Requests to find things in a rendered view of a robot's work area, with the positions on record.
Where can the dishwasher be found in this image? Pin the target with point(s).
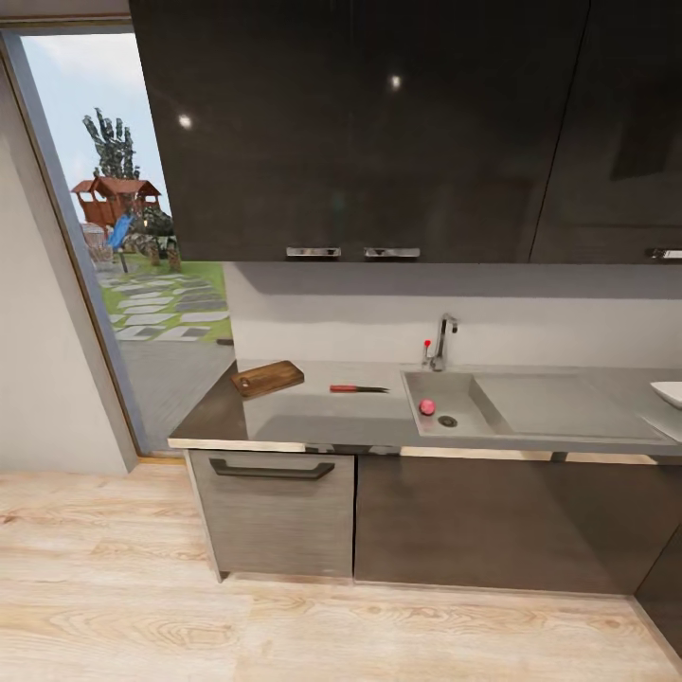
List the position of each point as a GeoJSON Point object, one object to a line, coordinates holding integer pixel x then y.
{"type": "Point", "coordinates": [278, 512]}

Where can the cabinet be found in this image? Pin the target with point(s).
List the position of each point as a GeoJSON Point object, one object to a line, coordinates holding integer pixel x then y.
{"type": "Point", "coordinates": [406, 131]}
{"type": "Point", "coordinates": [614, 190]}

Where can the fixed window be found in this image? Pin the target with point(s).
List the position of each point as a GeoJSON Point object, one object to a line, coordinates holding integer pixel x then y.
{"type": "Point", "coordinates": [162, 323]}

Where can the vidalia onion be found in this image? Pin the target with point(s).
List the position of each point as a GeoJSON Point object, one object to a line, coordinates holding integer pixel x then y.
{"type": "Point", "coordinates": [427, 407]}

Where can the bowl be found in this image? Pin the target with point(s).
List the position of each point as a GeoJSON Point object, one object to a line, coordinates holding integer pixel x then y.
{"type": "Point", "coordinates": [671, 392]}

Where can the cutting board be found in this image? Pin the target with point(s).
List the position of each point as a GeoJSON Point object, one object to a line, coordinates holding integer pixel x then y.
{"type": "Point", "coordinates": [257, 380]}

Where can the drop in sink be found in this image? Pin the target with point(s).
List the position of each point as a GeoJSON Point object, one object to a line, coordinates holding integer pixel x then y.
{"type": "Point", "coordinates": [521, 406]}

